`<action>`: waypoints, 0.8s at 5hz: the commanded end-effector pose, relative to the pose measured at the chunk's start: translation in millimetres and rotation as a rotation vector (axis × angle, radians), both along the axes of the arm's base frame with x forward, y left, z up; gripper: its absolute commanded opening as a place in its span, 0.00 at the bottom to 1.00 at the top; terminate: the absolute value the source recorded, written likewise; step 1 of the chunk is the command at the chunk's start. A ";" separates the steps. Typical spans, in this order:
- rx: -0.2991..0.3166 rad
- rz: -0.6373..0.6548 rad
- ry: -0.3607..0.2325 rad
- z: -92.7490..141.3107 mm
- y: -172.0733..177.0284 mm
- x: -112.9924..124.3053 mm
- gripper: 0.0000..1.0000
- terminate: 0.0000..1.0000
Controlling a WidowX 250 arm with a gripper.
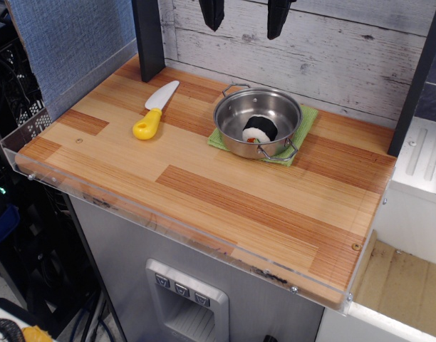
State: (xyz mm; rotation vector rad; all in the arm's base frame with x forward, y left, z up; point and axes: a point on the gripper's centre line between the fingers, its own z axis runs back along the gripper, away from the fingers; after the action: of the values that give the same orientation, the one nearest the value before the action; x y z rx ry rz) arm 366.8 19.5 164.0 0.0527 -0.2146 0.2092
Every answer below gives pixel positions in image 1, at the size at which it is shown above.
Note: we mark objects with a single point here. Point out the black plastic crate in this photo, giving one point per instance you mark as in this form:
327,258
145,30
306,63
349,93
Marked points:
20,95

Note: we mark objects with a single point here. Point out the yellow handled toy knife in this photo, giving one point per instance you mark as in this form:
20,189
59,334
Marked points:
147,127

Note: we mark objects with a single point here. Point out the stainless steel pot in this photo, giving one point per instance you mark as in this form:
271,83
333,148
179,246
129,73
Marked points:
240,102

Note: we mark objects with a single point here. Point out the dark right post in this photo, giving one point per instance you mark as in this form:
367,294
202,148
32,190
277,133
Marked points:
420,76

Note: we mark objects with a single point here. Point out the toy sushi roll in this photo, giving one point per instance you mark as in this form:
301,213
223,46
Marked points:
259,129

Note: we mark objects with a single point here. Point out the silver toy fridge cabinet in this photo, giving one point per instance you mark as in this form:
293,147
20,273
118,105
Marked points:
164,290

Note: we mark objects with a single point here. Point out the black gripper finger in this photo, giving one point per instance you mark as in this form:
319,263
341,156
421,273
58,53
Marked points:
277,14
213,12

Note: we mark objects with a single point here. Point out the blue fabric panel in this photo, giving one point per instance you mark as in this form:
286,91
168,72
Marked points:
73,46

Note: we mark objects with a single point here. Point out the white toy sink unit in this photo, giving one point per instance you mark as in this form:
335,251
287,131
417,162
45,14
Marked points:
394,292

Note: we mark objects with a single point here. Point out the green cloth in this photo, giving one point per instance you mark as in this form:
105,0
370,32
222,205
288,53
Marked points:
303,124

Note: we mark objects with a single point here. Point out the dark left post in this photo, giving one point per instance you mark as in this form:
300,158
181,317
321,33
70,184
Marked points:
149,38

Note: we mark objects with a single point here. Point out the clear acrylic table guard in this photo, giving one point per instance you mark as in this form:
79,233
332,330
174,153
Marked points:
300,227

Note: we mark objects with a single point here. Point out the dark post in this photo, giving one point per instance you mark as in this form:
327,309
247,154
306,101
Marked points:
149,38
420,76

